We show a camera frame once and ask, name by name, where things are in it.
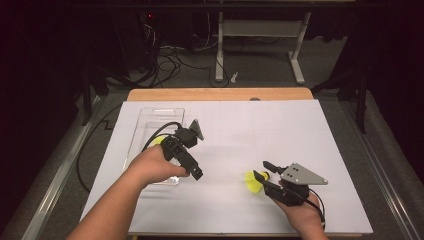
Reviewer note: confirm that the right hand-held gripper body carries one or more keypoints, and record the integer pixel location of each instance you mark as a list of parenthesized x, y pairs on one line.
[(300, 176)]

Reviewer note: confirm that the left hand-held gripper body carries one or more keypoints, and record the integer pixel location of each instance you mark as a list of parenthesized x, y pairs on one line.
[(176, 150)]

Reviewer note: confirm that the clear plastic container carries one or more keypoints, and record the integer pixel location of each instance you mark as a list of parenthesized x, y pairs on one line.
[(156, 118)]

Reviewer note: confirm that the person's left hand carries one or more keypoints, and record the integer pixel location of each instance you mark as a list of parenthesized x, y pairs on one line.
[(150, 165)]

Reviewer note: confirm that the person's right hand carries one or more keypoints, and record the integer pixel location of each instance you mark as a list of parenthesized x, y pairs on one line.
[(300, 215)]

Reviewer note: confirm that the white table cover sheet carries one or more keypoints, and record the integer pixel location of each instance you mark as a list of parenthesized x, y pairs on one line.
[(233, 206)]

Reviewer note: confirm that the small white floor object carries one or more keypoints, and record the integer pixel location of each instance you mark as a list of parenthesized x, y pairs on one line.
[(234, 77)]

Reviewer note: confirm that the black stand leg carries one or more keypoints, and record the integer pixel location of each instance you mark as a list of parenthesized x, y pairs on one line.
[(86, 96), (361, 106)]

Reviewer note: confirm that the dark equipment box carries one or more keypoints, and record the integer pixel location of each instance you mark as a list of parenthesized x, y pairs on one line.
[(133, 40)]

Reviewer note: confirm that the aluminium floor rail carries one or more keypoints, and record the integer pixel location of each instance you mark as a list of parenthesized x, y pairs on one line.
[(56, 186), (383, 170)]

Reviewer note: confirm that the white desk frame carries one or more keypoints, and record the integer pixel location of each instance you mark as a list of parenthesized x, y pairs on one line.
[(263, 28)]

